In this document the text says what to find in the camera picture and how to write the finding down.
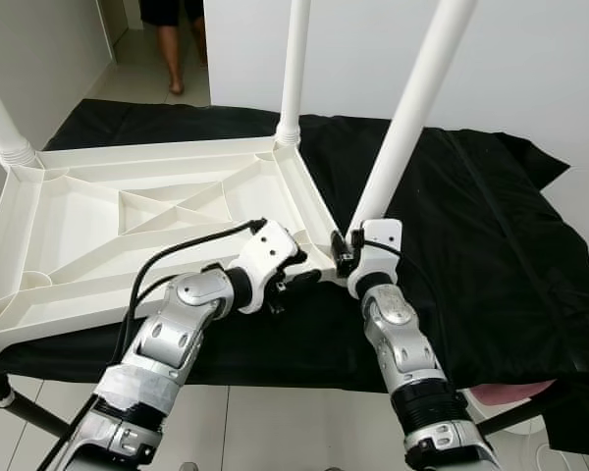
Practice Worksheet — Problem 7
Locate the white plastic table top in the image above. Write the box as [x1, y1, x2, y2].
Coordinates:
[0, 135, 340, 366]

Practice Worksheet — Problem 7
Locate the black cloth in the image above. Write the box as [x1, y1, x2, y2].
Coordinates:
[0, 98, 589, 457]

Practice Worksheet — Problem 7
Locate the pink stool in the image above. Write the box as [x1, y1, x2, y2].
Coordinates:
[466, 381, 556, 409]

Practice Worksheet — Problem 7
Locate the black metal stand leg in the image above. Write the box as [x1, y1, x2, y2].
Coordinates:
[471, 388, 561, 439]
[0, 376, 72, 440]

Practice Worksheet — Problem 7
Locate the person in black shorts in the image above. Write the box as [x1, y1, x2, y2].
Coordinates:
[139, 0, 209, 97]

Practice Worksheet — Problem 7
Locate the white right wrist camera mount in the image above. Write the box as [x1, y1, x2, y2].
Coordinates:
[347, 219, 403, 300]

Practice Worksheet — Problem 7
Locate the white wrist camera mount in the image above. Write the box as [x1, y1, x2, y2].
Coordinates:
[347, 219, 403, 300]
[234, 219, 300, 315]

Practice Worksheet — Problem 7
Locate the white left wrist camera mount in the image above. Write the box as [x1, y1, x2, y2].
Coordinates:
[234, 219, 300, 315]

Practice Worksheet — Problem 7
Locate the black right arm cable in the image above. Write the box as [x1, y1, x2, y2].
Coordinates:
[358, 239, 433, 295]

